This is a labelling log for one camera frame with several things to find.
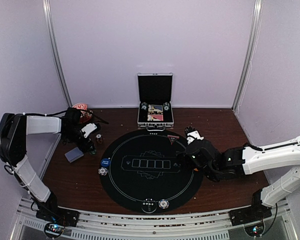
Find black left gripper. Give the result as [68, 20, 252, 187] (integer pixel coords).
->
[61, 127, 95, 153]

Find red black triangle marker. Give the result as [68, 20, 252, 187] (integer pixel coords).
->
[167, 134, 180, 145]

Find blue small blind button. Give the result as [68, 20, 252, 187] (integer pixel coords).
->
[100, 158, 111, 168]

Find blue white chips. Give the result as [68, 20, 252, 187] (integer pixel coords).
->
[158, 199, 170, 210]
[98, 167, 109, 176]

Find blue white chips front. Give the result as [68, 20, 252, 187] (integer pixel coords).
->
[158, 199, 170, 210]

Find clear round dealer button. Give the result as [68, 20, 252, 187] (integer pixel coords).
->
[141, 198, 157, 214]

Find green blue chip stack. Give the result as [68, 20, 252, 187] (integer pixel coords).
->
[88, 146, 97, 155]

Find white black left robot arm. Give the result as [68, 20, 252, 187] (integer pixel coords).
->
[0, 107, 100, 203]

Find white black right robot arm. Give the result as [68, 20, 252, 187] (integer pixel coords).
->
[176, 126, 300, 221]

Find grey blue card deck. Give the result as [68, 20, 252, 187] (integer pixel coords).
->
[64, 147, 84, 163]

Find red floral plate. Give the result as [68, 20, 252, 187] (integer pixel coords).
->
[79, 109, 93, 124]

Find orange black 100 chip stack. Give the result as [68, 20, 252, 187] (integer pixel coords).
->
[95, 134, 104, 144]

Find red white patterned bowl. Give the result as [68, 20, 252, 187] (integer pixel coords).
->
[72, 103, 88, 111]

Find red card box in case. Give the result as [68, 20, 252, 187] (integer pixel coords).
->
[147, 114, 164, 122]

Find right chip stack in case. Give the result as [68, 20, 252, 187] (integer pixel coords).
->
[163, 102, 170, 111]

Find chip stack in case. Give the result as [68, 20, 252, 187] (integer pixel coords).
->
[140, 102, 148, 111]
[163, 102, 170, 111]

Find aluminium poker case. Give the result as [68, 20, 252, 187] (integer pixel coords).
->
[137, 72, 174, 131]

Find round black poker mat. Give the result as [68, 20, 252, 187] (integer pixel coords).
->
[99, 130, 204, 214]

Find blue card box in case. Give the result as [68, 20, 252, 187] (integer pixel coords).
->
[148, 104, 163, 114]

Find left chip stack in case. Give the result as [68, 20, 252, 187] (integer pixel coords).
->
[140, 102, 148, 111]

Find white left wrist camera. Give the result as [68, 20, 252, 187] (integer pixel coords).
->
[80, 123, 101, 138]

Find aluminium front rail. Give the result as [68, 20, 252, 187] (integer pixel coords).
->
[8, 198, 298, 240]

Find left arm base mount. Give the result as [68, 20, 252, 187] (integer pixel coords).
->
[30, 192, 80, 227]

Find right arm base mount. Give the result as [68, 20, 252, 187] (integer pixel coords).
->
[228, 200, 272, 226]

